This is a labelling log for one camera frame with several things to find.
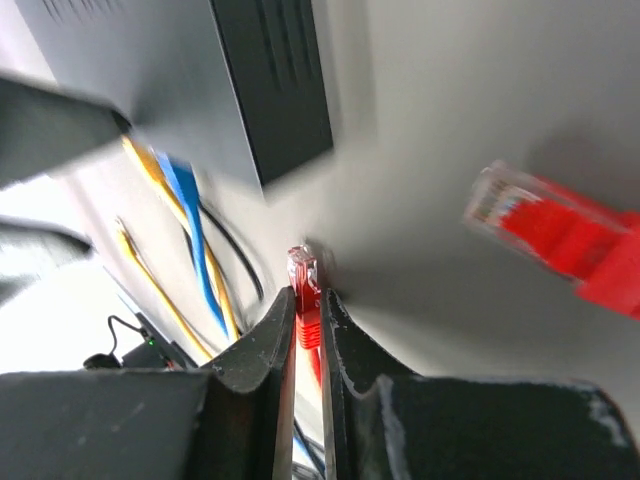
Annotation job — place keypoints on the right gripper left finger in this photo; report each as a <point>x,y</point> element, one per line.
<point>231,419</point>

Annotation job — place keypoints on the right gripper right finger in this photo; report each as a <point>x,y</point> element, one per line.
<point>382,420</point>

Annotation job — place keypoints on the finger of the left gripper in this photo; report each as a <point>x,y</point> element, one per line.
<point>30,250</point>
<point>42,129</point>

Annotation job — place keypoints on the black network switch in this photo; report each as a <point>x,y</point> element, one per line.
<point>233,87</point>

